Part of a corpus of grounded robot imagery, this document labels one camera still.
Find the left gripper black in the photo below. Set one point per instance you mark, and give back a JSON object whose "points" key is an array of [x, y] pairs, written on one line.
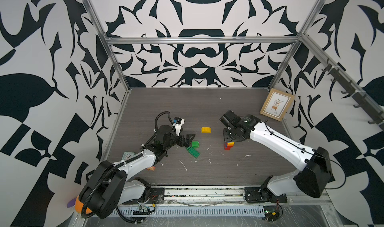
{"points": [[187, 140]]}

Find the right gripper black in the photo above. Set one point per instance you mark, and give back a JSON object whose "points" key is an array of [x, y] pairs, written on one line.
{"points": [[226, 139]]}

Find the light green square lego brick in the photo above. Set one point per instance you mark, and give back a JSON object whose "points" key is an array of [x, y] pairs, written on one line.
{"points": [[195, 144]]}

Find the red long lego brick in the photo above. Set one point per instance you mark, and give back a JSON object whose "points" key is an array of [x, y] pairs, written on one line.
{"points": [[228, 147]]}

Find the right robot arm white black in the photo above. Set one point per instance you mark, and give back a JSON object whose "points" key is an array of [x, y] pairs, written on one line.
{"points": [[313, 166]]}

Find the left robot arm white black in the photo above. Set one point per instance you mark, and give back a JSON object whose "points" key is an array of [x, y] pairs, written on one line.
{"points": [[113, 184]]}

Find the dark green wide lego brick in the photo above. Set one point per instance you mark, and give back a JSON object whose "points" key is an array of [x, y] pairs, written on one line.
{"points": [[192, 151]]}

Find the small colourful toy figure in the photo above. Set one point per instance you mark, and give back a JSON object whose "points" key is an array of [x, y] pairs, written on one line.
{"points": [[151, 168]]}

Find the wooden framed picture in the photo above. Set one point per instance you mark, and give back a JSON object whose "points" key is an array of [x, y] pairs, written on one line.
{"points": [[277, 104]]}

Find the small teal alarm clock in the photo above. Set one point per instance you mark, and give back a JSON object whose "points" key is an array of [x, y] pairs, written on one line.
{"points": [[127, 155]]}

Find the small circuit board left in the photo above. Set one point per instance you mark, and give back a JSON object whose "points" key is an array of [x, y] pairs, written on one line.
{"points": [[143, 210]]}

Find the small circuit board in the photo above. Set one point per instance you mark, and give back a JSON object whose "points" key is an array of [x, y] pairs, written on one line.
{"points": [[143, 210], [273, 213]]}

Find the small circuit board right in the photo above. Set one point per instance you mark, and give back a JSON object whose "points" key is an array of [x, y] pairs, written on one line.
{"points": [[273, 213]]}

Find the orange purple object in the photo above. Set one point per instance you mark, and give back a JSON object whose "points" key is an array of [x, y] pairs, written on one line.
{"points": [[76, 204]]}

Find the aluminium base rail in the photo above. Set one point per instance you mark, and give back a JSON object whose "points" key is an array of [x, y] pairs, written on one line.
{"points": [[234, 194]]}

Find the white slotted cable duct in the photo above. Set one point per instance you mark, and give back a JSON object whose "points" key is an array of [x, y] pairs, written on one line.
{"points": [[200, 211]]}

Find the wall hook rail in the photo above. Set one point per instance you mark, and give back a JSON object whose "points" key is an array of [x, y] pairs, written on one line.
{"points": [[361, 97]]}

